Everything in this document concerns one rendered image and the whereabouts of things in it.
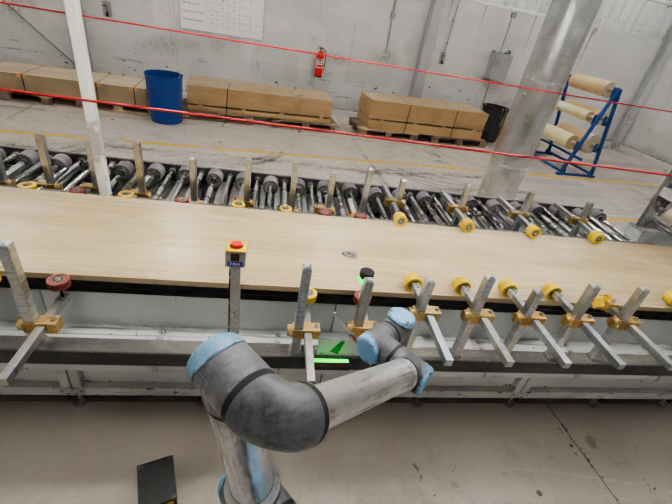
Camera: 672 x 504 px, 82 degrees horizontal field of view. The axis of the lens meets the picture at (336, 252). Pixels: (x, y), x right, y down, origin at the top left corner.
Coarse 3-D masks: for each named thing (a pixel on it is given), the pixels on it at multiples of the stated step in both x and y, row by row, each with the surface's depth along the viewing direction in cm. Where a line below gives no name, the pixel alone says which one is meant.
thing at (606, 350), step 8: (552, 296) 195; (560, 296) 191; (560, 304) 189; (568, 304) 186; (568, 312) 184; (584, 328) 174; (592, 328) 173; (592, 336) 170; (600, 336) 169; (600, 344) 165; (608, 352) 161; (608, 360) 161; (616, 360) 158; (616, 368) 157
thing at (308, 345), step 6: (306, 306) 174; (306, 312) 171; (306, 318) 168; (306, 336) 159; (306, 342) 156; (306, 348) 153; (312, 348) 154; (306, 354) 151; (312, 354) 151; (306, 360) 148; (312, 360) 149; (306, 366) 146; (312, 366) 146; (306, 372) 145; (312, 372) 144; (306, 378) 143; (312, 378) 142
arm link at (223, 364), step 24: (216, 336) 72; (192, 360) 70; (216, 360) 68; (240, 360) 68; (216, 384) 66; (240, 384) 64; (216, 408) 66; (216, 432) 78; (240, 456) 82; (264, 456) 89; (240, 480) 89; (264, 480) 95
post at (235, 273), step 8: (232, 272) 141; (240, 272) 142; (232, 280) 143; (240, 280) 146; (232, 288) 145; (240, 288) 150; (232, 296) 147; (232, 304) 149; (232, 312) 152; (232, 320) 154; (232, 328) 156
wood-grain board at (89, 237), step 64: (0, 192) 201; (64, 192) 211; (64, 256) 167; (128, 256) 173; (192, 256) 181; (256, 256) 189; (320, 256) 198; (384, 256) 208; (448, 256) 218; (512, 256) 230; (576, 256) 244; (640, 256) 258
